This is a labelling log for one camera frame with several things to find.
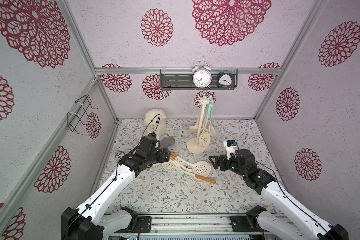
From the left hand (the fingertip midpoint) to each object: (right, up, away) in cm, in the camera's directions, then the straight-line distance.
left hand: (164, 155), depth 78 cm
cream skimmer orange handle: (+23, -14, +4) cm, 27 cm away
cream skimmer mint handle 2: (+24, +8, +14) cm, 28 cm away
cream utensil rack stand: (+18, +3, +25) cm, 31 cm away
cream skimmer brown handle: (+20, -10, +14) cm, 26 cm away
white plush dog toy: (-8, +19, +17) cm, 26 cm away
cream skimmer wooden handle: (+6, -10, +16) cm, 19 cm away
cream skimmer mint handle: (+29, +15, +21) cm, 39 cm away
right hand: (+26, 0, -1) cm, 26 cm away
